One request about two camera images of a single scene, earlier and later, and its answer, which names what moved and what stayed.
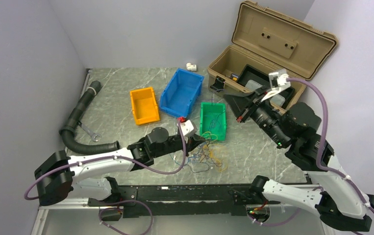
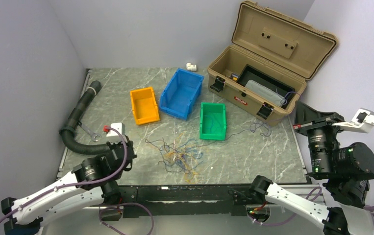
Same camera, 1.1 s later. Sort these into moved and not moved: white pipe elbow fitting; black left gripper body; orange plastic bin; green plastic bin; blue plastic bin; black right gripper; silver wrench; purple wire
Moved: black left gripper body; black right gripper; purple wire
Not moved: white pipe elbow fitting; silver wrench; blue plastic bin; green plastic bin; orange plastic bin
